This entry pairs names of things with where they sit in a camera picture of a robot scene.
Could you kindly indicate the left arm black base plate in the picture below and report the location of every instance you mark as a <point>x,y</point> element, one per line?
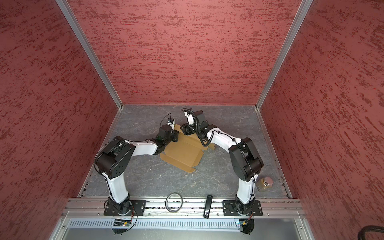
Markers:
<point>126,208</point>

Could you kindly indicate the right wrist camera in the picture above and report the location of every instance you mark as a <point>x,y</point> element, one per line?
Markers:
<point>190,119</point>

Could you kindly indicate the aluminium corner post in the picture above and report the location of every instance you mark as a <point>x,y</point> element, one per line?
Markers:
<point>291,35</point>
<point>79,33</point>

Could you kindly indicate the left rear aluminium corner post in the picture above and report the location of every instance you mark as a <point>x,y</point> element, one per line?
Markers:
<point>79,33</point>

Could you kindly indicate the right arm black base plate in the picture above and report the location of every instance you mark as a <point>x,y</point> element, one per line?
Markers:
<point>237,208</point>

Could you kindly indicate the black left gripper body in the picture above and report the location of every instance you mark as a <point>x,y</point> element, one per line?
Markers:
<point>173,137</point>

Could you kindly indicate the aluminium front frame rail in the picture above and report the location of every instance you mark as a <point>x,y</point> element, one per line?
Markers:
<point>185,208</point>

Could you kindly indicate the right rear aluminium corner post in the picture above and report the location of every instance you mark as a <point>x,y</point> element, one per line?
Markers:
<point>291,35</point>

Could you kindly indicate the brown cardboard box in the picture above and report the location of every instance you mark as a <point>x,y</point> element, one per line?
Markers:
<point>186,153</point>

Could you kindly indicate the black rectangular remote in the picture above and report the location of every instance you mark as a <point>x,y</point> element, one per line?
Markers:
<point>208,205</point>

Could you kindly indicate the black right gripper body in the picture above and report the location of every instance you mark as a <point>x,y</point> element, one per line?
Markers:
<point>192,129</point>

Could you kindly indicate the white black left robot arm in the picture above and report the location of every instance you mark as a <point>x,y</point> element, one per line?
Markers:
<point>112,161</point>

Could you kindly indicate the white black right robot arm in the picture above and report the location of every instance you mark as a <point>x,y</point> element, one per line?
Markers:
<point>245,159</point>

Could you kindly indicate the jar with pink lid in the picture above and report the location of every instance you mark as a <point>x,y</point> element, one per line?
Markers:
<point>264,184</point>

